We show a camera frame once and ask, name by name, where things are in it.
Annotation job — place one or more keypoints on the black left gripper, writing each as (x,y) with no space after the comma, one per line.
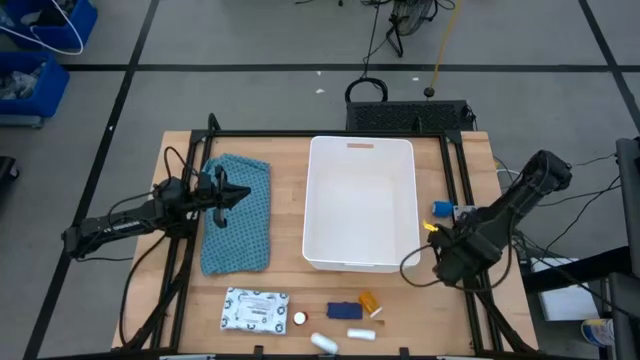
(210,192)

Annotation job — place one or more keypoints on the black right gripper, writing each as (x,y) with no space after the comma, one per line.
(465,255)

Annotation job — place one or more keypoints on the blue bandage roll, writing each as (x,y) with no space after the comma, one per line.
(442,209)

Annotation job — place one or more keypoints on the orange pill bottle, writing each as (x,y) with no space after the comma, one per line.
(368,300)

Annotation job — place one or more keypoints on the white perforated plastic basket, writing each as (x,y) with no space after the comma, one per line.
(360,210)

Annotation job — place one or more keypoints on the white printed gauze package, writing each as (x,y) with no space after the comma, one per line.
(255,311)

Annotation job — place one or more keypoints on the white gauze roll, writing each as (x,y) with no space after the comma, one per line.
(361,334)
(324,343)

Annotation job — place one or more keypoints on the navy blue bandage pad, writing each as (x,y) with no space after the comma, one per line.
(344,310)

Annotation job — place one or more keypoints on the red bottle white cap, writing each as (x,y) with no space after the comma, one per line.
(300,318)

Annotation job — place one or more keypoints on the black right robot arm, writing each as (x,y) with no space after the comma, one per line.
(520,195)

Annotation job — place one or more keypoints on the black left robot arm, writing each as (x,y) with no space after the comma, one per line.
(125,225)

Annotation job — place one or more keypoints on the blue storage bin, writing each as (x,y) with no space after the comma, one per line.
(50,95)
(89,22)

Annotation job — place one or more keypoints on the yellow tag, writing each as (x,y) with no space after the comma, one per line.
(430,226)

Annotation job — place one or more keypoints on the teal patterned cloth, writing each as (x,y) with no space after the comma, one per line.
(245,240)

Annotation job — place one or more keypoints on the white box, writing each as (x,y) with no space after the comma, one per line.
(565,302)

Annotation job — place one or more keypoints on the black metal stand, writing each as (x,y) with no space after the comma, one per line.
(575,272)

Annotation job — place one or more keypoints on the yellow blue labelled can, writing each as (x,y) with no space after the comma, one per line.
(597,331)

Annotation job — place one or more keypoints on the black computer tower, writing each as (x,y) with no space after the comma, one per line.
(400,116)

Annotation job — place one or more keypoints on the grey metal column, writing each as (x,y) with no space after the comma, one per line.
(627,200)

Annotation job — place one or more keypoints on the black fan stand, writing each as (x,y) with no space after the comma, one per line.
(410,17)

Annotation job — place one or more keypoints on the black aluminium table frame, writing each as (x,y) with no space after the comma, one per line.
(260,133)

